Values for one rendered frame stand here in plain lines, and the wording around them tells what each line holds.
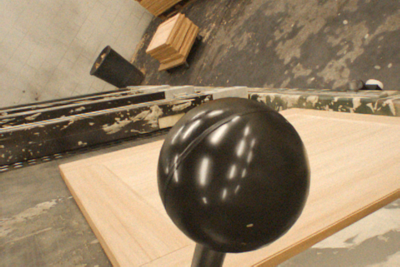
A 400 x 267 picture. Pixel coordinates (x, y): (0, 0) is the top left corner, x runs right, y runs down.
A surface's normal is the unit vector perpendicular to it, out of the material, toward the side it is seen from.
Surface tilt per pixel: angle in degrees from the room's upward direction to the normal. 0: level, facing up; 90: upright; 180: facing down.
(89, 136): 90
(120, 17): 90
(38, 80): 90
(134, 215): 51
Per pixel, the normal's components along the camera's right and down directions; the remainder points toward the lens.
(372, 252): -0.11, -0.98
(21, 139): 0.51, 0.10
